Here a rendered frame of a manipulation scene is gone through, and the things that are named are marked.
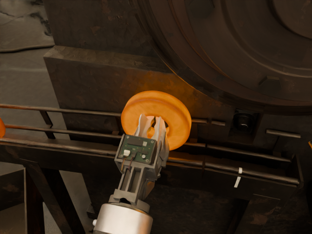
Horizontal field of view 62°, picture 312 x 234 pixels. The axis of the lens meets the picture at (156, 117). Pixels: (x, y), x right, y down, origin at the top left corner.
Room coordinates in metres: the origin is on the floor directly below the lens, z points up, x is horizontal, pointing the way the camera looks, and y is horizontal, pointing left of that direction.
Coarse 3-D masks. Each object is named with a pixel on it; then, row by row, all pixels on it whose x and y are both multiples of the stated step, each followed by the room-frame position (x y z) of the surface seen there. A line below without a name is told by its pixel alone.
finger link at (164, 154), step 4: (164, 136) 0.36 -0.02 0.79; (164, 140) 0.35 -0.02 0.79; (164, 144) 0.34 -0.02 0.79; (168, 144) 0.34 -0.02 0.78; (164, 148) 0.33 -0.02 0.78; (168, 148) 0.33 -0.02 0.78; (164, 152) 0.32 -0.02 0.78; (168, 152) 0.32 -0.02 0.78; (160, 156) 0.31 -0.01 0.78; (164, 156) 0.31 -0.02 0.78; (168, 156) 0.32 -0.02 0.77; (164, 160) 0.31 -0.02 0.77; (164, 164) 0.30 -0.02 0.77
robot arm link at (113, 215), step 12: (108, 204) 0.21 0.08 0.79; (120, 204) 0.21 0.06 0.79; (108, 216) 0.19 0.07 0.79; (120, 216) 0.19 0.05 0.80; (132, 216) 0.19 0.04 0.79; (144, 216) 0.19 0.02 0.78; (96, 228) 0.18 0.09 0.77; (108, 228) 0.17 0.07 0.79; (120, 228) 0.17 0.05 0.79; (132, 228) 0.17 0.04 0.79; (144, 228) 0.18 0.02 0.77
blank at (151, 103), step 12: (144, 96) 0.41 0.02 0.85; (156, 96) 0.41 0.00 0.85; (168, 96) 0.41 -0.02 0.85; (132, 108) 0.41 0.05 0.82; (144, 108) 0.40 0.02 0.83; (156, 108) 0.40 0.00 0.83; (168, 108) 0.39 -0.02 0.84; (180, 108) 0.39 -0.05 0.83; (132, 120) 0.41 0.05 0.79; (168, 120) 0.39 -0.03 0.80; (180, 120) 0.38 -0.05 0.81; (132, 132) 0.41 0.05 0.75; (168, 132) 0.39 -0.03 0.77; (180, 132) 0.38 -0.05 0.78; (180, 144) 0.38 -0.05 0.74
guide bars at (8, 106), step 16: (64, 112) 0.51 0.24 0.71; (80, 112) 0.50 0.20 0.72; (96, 112) 0.49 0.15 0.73; (112, 112) 0.49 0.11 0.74; (16, 128) 0.53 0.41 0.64; (32, 128) 0.52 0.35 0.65; (48, 128) 0.51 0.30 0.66; (112, 128) 0.49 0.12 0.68; (192, 128) 0.44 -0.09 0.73; (192, 144) 0.41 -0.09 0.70; (208, 144) 0.41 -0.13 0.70; (272, 160) 0.37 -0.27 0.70; (288, 160) 0.36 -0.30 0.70
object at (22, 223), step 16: (0, 176) 0.31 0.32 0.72; (16, 176) 0.32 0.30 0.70; (0, 192) 0.30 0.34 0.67; (16, 192) 0.31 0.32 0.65; (32, 192) 0.30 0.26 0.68; (0, 208) 0.30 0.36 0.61; (16, 208) 0.30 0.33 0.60; (32, 208) 0.26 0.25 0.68; (0, 224) 0.26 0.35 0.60; (16, 224) 0.26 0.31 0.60; (32, 224) 0.22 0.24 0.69
